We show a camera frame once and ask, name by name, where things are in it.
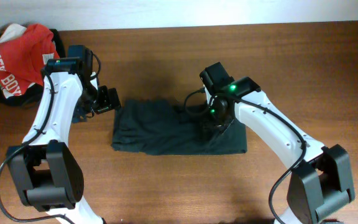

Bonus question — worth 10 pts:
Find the dark green t-shirt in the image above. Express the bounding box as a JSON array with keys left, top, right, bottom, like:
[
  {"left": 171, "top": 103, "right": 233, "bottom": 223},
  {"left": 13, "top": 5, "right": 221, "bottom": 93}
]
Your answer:
[{"left": 111, "top": 100, "right": 247, "bottom": 156}]

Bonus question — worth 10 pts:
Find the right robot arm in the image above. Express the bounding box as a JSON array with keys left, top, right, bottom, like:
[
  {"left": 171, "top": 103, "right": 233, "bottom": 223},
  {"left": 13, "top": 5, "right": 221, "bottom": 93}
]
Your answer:
[{"left": 200, "top": 62, "right": 356, "bottom": 223}]

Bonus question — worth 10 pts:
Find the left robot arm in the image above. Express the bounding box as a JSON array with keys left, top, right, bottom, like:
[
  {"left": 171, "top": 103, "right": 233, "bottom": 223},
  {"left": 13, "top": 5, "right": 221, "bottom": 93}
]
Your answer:
[{"left": 2, "top": 45, "right": 121, "bottom": 223}]

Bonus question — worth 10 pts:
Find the black folded garment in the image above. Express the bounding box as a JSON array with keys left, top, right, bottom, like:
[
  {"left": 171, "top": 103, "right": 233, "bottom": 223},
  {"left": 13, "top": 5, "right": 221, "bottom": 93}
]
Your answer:
[{"left": 0, "top": 29, "right": 66, "bottom": 106}]

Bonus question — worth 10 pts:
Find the red printed t-shirt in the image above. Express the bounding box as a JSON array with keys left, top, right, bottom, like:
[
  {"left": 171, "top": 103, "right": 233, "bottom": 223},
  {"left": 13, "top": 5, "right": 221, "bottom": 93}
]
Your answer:
[{"left": 0, "top": 24, "right": 60, "bottom": 98}]

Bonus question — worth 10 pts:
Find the white folded garment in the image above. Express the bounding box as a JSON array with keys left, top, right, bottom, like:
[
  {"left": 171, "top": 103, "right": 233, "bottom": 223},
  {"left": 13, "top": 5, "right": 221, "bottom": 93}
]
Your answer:
[{"left": 0, "top": 23, "right": 27, "bottom": 65}]

